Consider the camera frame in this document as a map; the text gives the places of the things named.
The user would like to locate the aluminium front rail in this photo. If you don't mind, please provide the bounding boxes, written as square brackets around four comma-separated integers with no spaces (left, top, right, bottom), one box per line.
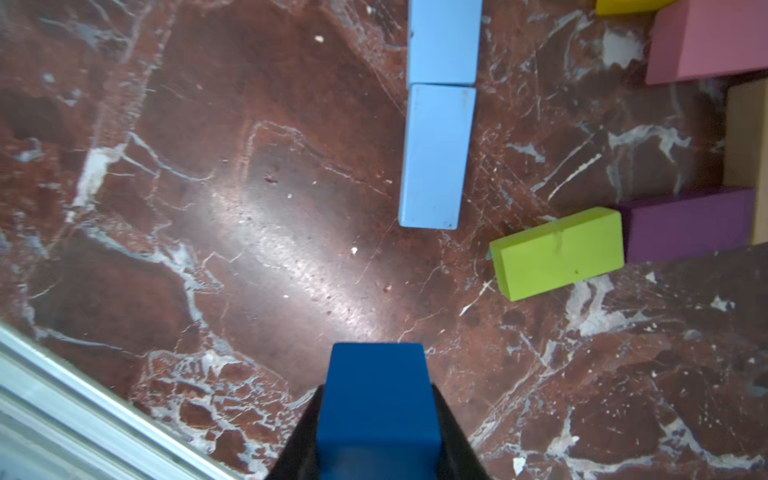
[1,325,238,479]

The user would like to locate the purple block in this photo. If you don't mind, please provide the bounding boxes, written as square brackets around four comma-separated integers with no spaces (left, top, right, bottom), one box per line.
[617,188,755,264]

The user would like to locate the natural wood block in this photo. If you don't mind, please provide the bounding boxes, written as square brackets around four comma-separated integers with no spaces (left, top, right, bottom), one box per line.
[723,79,767,245]

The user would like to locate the pink rectangular block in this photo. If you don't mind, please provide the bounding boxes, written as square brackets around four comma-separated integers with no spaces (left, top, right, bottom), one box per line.
[645,0,767,85]

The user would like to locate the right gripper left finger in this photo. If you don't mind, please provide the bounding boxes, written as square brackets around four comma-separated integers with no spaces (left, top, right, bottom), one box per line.
[266,385,324,480]

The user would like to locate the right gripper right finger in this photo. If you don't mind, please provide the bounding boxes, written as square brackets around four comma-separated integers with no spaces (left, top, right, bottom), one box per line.
[432,384,491,480]

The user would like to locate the light blue slanted block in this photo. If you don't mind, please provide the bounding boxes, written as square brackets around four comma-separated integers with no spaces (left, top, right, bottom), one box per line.
[398,84,476,230]

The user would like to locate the yellow triangular block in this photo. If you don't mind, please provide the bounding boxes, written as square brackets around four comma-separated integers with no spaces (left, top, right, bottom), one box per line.
[595,0,676,16]

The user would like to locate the dark blue cube block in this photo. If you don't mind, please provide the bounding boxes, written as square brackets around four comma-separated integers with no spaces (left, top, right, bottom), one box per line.
[316,343,442,479]

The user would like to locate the lime green block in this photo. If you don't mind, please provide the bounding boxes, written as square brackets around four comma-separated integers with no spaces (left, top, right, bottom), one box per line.
[490,207,625,301]

